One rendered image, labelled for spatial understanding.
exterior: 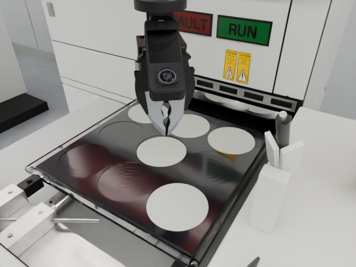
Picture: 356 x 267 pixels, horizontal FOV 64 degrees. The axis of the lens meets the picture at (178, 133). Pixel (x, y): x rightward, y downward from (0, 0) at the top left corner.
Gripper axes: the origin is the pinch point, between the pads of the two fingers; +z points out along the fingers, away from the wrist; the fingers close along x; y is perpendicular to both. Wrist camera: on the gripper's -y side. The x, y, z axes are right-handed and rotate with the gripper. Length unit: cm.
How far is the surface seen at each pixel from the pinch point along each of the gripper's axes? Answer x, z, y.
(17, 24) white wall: 139, 62, 362
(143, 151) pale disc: 3.9, 9.3, 7.3
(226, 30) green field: -16.2, -9.9, 21.1
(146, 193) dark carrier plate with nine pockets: 4.3, 9.5, -4.3
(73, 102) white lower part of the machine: 27, 24, 61
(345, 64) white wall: -131, 42, 118
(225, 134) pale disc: -14.4, 9.5, 10.2
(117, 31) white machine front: 7.5, -5.4, 43.0
